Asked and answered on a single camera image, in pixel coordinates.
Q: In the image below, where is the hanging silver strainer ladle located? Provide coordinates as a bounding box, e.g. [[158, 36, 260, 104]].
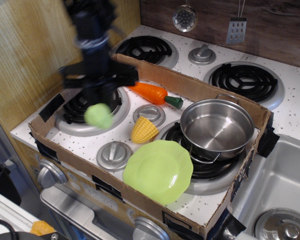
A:
[[172, 0, 199, 33]]

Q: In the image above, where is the black cable bottom left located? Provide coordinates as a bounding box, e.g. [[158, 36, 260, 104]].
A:
[[0, 217, 18, 240]]

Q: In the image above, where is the front right black burner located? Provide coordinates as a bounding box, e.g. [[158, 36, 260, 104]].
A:
[[154, 121, 247, 196]]

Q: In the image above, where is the light green plastic plate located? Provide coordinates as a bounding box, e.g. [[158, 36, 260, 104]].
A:
[[122, 140, 194, 205]]

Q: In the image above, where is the orange toy carrot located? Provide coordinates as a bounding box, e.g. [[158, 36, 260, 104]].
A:
[[128, 82, 184, 109]]

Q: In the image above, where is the yellow toy corn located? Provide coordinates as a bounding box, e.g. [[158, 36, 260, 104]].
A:
[[131, 116, 159, 144]]

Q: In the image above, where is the black burner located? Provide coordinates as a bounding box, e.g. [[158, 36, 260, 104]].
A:
[[154, 121, 247, 196], [203, 61, 285, 110], [55, 87, 130, 137], [111, 35, 179, 69]]

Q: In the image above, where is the silver sink basin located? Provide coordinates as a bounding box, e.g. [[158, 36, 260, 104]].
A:
[[231, 135, 300, 240]]

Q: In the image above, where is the cardboard fence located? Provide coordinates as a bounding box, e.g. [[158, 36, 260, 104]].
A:
[[29, 54, 273, 238]]

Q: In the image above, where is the rear right black burner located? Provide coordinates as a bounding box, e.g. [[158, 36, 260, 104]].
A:
[[203, 61, 285, 110]]

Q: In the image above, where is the silver knob rear stove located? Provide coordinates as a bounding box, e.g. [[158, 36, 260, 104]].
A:
[[188, 44, 217, 66]]

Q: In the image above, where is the orange toy bottom left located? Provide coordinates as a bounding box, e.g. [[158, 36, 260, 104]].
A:
[[30, 220, 55, 236]]

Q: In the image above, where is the silver oven door handle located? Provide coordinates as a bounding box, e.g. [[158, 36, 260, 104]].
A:
[[40, 186, 115, 240]]

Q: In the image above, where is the silver knob front stove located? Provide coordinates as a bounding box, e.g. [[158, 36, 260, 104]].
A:
[[96, 141, 132, 172]]

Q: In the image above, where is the oven knob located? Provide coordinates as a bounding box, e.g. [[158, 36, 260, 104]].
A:
[[132, 216, 170, 240], [37, 159, 68, 189]]

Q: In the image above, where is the silver sink drain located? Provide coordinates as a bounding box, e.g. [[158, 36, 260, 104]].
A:
[[253, 208, 300, 240]]

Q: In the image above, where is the front left black burner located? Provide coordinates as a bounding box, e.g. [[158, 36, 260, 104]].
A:
[[55, 87, 130, 137]]

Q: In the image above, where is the silver knob centre stove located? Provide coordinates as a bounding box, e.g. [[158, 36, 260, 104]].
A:
[[133, 104, 166, 127]]

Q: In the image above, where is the stainless steel pan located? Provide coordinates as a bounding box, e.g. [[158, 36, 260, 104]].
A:
[[180, 94, 255, 164]]

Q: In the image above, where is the right oven front knob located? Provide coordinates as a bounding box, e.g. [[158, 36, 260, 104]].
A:
[[132, 216, 170, 240]]

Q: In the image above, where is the hanging silver spatula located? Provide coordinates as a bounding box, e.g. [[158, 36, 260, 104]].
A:
[[225, 0, 247, 45]]

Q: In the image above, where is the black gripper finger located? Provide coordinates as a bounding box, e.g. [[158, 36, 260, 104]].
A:
[[101, 83, 118, 110], [83, 86, 100, 107]]

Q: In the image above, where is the green toy broccoli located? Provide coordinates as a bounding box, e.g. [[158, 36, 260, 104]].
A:
[[84, 103, 113, 129]]

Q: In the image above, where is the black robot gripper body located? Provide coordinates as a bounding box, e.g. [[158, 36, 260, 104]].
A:
[[58, 42, 139, 88]]

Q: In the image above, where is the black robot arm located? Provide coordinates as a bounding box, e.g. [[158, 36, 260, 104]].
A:
[[59, 0, 139, 107]]

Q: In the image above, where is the rear left black burner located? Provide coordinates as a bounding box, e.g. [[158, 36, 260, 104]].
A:
[[111, 35, 179, 69]]

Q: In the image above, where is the left oven front knob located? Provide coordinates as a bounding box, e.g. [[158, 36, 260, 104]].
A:
[[37, 159, 68, 189]]

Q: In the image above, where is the silver knob stove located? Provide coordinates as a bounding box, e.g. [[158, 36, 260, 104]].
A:
[[96, 141, 132, 172], [188, 44, 217, 66], [133, 104, 166, 127]]

